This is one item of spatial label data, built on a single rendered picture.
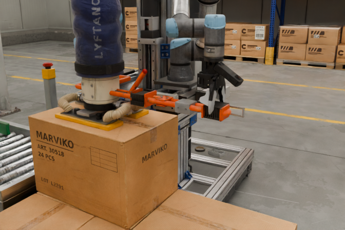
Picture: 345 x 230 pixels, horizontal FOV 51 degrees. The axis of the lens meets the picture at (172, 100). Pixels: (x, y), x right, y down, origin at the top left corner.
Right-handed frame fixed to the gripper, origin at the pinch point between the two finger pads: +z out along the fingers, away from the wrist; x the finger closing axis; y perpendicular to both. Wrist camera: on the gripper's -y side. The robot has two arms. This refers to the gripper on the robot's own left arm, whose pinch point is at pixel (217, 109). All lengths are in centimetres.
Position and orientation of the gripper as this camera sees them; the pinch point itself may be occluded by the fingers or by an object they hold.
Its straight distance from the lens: 141.6
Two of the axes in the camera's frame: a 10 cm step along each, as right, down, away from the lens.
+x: -5.5, 2.3, -8.1
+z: 0.0, 9.6, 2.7
